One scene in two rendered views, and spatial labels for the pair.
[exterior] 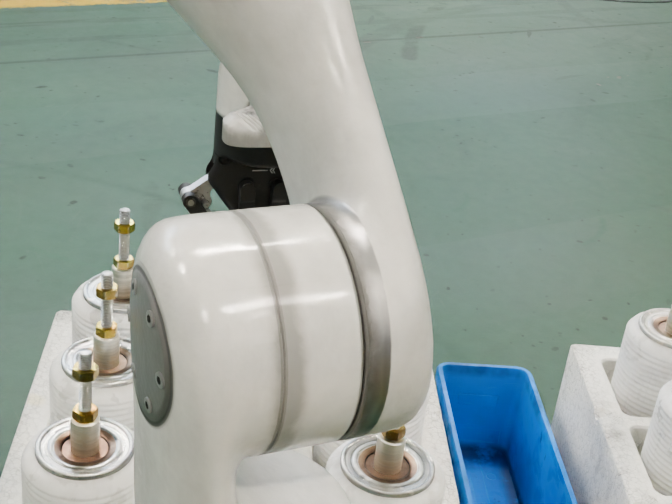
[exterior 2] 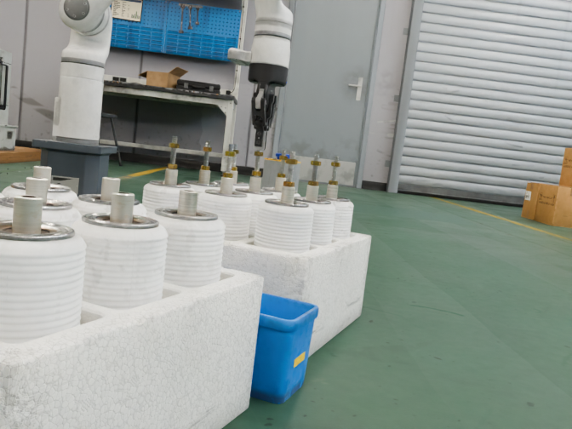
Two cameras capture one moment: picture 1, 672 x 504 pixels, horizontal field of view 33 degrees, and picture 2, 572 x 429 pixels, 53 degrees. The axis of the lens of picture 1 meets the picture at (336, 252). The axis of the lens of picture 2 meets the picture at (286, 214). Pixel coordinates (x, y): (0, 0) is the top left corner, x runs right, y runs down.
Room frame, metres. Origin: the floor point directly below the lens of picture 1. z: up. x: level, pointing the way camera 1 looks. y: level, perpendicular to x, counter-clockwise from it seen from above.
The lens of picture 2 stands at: (1.41, -0.90, 0.35)
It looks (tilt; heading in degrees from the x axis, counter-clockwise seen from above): 7 degrees down; 118
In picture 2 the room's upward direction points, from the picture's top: 7 degrees clockwise
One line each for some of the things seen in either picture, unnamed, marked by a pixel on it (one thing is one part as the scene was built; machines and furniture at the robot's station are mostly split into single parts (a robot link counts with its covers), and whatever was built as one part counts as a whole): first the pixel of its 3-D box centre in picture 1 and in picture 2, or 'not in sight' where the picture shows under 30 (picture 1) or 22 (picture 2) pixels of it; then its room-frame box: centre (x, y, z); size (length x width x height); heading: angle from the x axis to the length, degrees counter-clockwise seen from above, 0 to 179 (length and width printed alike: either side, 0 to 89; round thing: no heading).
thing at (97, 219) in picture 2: not in sight; (121, 221); (0.99, -0.47, 0.25); 0.08 x 0.08 x 0.01
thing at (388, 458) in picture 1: (389, 452); (170, 178); (0.71, -0.06, 0.26); 0.02 x 0.02 x 0.03
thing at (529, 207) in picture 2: not in sight; (547, 202); (1.02, 4.33, 0.15); 0.30 x 0.24 x 0.30; 30
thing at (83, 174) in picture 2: not in sight; (71, 208); (0.36, 0.02, 0.15); 0.15 x 0.15 x 0.30; 31
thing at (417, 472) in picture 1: (387, 465); (170, 185); (0.71, -0.06, 0.25); 0.08 x 0.08 x 0.01
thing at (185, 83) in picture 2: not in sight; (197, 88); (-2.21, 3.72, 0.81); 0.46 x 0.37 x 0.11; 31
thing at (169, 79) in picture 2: not in sight; (163, 78); (-2.57, 3.61, 0.87); 0.40 x 0.30 x 0.23; 17
